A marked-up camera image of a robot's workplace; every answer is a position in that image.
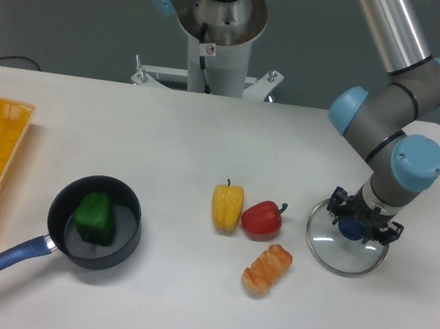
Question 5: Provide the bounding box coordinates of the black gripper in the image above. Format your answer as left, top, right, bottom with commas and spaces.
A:
327, 186, 404, 246

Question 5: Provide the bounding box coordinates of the glass pot lid blue knob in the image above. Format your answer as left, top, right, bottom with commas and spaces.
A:
306, 200, 389, 277

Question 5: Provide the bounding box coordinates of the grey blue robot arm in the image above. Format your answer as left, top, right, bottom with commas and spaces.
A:
151, 0, 440, 245

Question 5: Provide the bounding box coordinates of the red bell pepper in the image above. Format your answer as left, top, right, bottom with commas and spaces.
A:
240, 201, 288, 237

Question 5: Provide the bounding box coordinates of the orange shrimp sushi toy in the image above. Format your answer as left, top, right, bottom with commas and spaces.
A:
241, 244, 294, 298

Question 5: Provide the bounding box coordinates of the yellow bell pepper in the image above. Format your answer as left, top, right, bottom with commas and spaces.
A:
211, 179, 245, 234

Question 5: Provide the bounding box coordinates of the green bell pepper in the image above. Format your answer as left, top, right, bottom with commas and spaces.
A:
73, 191, 116, 247

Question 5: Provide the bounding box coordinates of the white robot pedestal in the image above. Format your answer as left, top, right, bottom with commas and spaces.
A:
131, 0, 284, 102

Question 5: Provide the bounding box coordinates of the black saucepan blue handle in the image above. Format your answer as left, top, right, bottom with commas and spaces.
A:
0, 175, 142, 271

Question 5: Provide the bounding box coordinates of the black floor cable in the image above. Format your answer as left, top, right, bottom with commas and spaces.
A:
0, 53, 44, 71

